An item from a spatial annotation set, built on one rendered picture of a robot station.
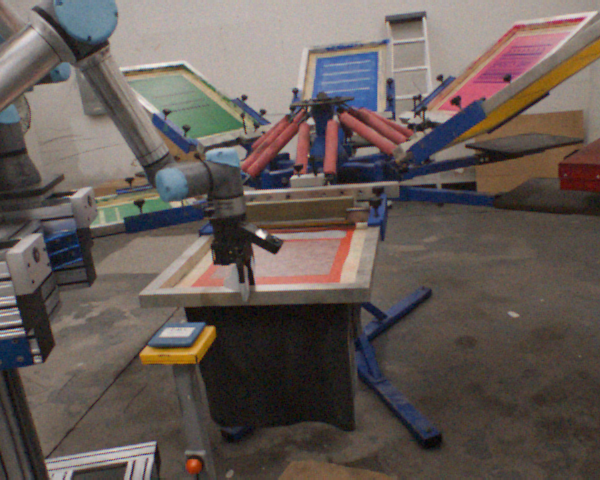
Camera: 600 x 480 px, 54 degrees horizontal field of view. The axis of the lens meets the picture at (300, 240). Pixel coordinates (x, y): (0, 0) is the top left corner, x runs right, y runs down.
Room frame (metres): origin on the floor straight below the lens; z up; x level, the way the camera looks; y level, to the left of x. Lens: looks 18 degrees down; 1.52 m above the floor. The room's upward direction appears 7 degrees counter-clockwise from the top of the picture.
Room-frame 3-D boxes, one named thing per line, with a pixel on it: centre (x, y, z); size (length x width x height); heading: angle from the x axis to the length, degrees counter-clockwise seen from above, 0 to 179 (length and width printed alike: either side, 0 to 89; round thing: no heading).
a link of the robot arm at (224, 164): (1.34, 0.16, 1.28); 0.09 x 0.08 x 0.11; 119
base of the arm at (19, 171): (1.65, 0.79, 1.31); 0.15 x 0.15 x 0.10
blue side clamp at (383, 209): (1.88, -0.27, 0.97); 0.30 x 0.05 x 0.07; 168
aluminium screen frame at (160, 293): (1.70, 0.06, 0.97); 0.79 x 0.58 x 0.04; 168
